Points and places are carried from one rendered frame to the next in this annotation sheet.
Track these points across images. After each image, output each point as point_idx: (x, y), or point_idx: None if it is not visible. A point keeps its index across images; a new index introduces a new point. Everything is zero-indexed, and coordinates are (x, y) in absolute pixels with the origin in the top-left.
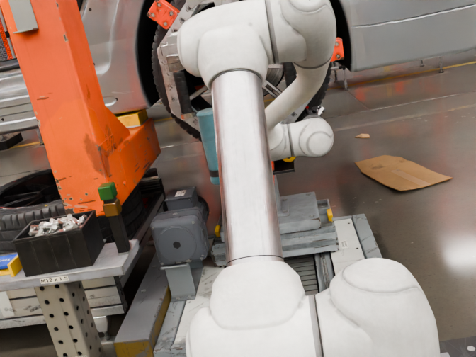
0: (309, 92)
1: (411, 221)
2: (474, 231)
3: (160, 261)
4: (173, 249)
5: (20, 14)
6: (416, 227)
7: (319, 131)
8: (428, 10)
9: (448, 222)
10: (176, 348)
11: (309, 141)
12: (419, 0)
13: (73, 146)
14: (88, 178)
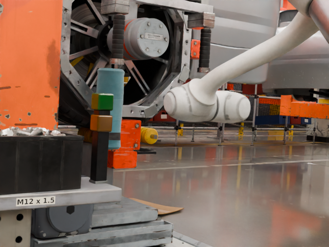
0: (292, 47)
1: (186, 234)
2: (243, 238)
3: (42, 231)
4: (64, 215)
5: None
6: (195, 237)
7: (246, 97)
8: (242, 44)
9: (215, 234)
10: None
11: (239, 103)
12: (238, 35)
13: (33, 50)
14: (37, 94)
